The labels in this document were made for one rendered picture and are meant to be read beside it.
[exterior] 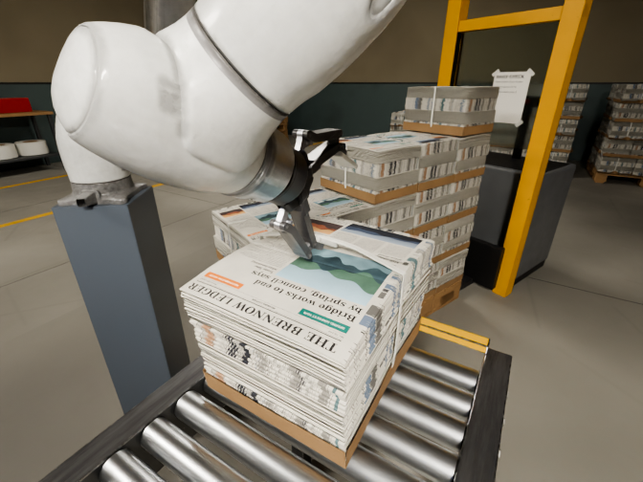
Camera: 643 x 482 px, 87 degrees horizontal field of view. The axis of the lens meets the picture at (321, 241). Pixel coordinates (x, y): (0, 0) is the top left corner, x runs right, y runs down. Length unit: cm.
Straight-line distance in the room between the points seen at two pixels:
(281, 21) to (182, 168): 13
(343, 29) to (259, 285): 37
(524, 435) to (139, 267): 160
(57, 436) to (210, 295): 147
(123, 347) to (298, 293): 95
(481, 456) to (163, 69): 63
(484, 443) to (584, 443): 125
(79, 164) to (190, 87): 88
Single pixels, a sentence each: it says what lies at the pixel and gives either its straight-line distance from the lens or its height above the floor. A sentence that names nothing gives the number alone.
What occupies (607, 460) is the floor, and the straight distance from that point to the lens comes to 189.
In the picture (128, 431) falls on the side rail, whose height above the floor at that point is 80.
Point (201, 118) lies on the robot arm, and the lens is 27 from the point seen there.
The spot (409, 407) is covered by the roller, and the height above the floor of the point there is 80.
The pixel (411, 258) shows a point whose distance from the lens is 60.
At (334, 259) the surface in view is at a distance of 57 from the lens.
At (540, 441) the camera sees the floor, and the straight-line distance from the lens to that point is 182.
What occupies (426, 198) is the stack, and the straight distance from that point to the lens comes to 177.
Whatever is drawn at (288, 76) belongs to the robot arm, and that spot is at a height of 131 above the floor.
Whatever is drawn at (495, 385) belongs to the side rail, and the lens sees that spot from 76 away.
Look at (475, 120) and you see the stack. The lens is 197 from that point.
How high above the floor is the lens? 131
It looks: 25 degrees down
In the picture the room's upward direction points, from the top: straight up
